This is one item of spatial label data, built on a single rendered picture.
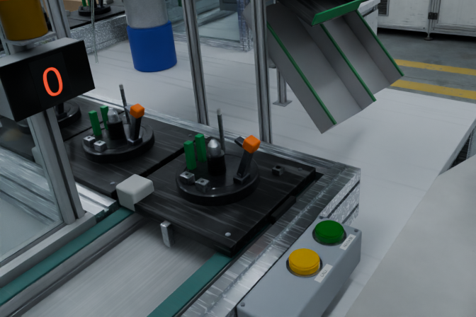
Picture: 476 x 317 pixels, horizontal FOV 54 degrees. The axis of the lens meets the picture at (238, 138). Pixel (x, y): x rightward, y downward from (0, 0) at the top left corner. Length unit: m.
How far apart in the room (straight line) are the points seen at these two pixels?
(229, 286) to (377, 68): 0.65
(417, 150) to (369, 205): 0.24
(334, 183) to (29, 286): 0.48
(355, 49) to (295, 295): 0.64
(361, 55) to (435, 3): 3.66
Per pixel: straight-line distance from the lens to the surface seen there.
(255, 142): 0.69
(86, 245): 0.76
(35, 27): 0.63
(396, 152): 1.09
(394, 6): 4.87
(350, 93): 0.97
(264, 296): 0.61
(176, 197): 0.77
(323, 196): 0.76
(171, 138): 0.95
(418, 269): 0.81
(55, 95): 0.66
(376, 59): 1.10
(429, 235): 0.87
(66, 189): 0.76
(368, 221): 0.88
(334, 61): 0.97
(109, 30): 2.07
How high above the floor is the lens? 1.40
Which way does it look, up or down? 28 degrees down
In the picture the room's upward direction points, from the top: 5 degrees counter-clockwise
